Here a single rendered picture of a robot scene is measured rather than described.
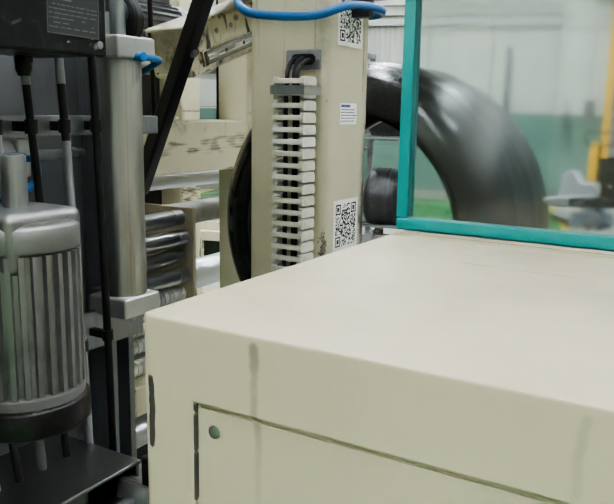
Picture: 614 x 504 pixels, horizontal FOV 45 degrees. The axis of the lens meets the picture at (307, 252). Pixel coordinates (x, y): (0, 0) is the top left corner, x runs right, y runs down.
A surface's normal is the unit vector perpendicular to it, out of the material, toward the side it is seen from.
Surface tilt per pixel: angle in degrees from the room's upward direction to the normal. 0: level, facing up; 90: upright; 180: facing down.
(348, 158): 90
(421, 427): 90
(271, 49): 90
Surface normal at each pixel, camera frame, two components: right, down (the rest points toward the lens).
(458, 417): -0.51, 0.15
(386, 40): -0.25, 0.18
